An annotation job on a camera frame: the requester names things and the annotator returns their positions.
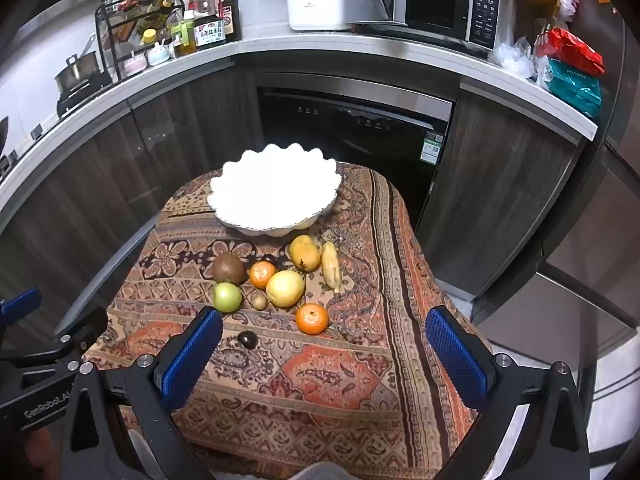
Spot red snack bag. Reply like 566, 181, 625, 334
535, 27, 606, 77

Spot green lidded oil bottle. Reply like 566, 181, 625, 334
172, 10, 197, 57

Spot brown kiwi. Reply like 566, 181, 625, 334
211, 252, 249, 286

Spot black built-in dishwasher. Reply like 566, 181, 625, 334
255, 72, 458, 221

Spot yellow banana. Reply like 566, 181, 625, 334
321, 241, 344, 295

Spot dark wood cabinet door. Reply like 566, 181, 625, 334
0, 67, 261, 336
415, 85, 586, 301

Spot clear plastic bags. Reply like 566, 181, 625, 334
495, 36, 540, 80

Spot dark glass sauce bottle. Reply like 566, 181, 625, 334
220, 0, 244, 42

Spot yellow pear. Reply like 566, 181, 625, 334
265, 270, 306, 308

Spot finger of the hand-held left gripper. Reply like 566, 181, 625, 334
52, 306, 109, 358
0, 287, 43, 329

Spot teal snack bag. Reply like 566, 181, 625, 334
542, 57, 603, 118

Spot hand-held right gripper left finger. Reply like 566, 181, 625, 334
59, 306, 224, 480

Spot yellow mango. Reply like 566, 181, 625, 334
289, 234, 321, 273

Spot green energy label sticker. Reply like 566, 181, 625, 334
420, 130, 446, 164

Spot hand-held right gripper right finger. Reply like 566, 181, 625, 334
425, 305, 591, 480

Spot white scalloped bowl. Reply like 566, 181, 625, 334
207, 143, 344, 237

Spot green apple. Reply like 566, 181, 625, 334
213, 281, 244, 313

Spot black gas stove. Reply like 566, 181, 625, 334
55, 72, 114, 118

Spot pink condiment jar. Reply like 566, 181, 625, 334
122, 52, 147, 77

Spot large orange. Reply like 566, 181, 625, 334
295, 303, 330, 336

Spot black wire spice rack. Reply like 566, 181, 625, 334
95, 0, 183, 82

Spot small orange tangerine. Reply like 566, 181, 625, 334
248, 261, 277, 290

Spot steel cooking pot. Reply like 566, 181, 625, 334
54, 35, 101, 95

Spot silver microwave oven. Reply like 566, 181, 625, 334
345, 0, 502, 52

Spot patterned paisley tablecloth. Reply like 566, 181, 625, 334
82, 160, 493, 480

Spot soy sauce bottle white label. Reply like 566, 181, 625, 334
192, 0, 227, 51

